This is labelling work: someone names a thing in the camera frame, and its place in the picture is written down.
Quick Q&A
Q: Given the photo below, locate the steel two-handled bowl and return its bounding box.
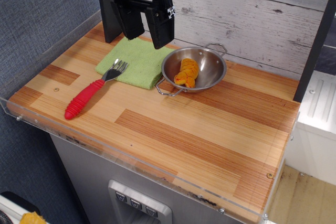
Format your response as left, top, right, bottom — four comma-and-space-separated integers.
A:
156, 43, 227, 97

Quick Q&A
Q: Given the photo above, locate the dark left vertical post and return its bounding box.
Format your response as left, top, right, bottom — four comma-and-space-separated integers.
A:
99, 0, 122, 43

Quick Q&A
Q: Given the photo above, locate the dark right vertical post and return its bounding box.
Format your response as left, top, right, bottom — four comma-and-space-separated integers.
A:
293, 0, 335, 102

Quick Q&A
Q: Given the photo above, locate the orange knitted toy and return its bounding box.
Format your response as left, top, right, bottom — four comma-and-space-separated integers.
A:
174, 58, 199, 88

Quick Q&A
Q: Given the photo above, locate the white ribbed cabinet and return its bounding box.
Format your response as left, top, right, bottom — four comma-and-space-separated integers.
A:
284, 71, 335, 185

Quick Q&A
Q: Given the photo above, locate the silver dispenser panel with buttons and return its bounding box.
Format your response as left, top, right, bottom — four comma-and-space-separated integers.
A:
108, 179, 173, 223

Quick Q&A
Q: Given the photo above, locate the dark vertical post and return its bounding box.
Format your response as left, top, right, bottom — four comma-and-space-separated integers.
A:
293, 0, 335, 102
99, 0, 122, 43

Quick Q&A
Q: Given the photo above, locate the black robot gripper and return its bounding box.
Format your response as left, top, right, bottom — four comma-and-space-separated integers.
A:
110, 0, 175, 49

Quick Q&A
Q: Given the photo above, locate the green folded cloth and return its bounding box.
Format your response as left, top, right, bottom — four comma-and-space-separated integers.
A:
96, 38, 174, 90

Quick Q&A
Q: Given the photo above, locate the yellow object at corner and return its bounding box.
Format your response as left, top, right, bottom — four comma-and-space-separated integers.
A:
19, 212, 47, 224

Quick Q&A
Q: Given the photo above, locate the red handled metal fork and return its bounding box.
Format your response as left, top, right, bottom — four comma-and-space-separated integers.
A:
64, 59, 128, 120

